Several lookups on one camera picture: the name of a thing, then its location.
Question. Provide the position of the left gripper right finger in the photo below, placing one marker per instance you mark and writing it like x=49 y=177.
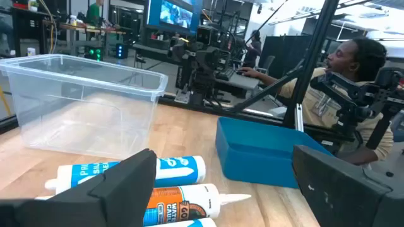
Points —
x=341 y=195

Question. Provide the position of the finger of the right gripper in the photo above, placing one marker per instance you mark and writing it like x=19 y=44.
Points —
x=222 y=61
x=182 y=52

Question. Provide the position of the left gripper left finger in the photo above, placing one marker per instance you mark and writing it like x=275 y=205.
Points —
x=120 y=195

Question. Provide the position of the orange Gorilla caulk tube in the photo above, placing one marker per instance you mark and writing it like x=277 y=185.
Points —
x=176 y=205

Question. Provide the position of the blue silicone sealant tube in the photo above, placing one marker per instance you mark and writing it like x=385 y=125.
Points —
x=176 y=171
x=189 y=223

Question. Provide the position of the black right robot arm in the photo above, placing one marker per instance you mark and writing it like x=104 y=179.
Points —
x=202 y=85

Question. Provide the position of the yellow gripper tag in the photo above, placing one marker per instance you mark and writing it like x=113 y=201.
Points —
x=185 y=39

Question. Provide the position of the black keyboard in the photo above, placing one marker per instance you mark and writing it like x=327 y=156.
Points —
x=224 y=75

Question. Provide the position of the grey desk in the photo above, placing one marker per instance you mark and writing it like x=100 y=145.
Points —
x=243 y=82

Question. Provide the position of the person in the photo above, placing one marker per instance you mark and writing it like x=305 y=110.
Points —
x=93 y=14
x=252 y=50
x=363 y=60

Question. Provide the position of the large blue-framed screen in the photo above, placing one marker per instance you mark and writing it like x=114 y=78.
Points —
x=175 y=14

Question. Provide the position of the grey office chair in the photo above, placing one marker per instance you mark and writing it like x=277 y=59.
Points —
x=266 y=63

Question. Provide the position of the black device blue lights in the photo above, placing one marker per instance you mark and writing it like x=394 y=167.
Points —
x=121 y=51

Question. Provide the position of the black partition panel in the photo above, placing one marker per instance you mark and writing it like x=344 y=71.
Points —
x=284 y=53

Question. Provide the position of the computer tower green lights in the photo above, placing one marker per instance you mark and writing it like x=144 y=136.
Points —
x=94 y=53

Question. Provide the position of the wooden workbench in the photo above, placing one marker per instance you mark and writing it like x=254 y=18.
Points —
x=94 y=30

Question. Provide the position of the blue plastic tray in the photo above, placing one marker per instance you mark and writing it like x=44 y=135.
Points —
x=259 y=157

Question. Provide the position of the clear plastic bin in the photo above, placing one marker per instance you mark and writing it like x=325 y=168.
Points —
x=79 y=104

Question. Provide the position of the black shelving unit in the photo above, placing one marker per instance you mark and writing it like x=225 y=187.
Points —
x=28 y=28

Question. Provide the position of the black aluminium table frame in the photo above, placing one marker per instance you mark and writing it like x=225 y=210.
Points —
x=311 y=53

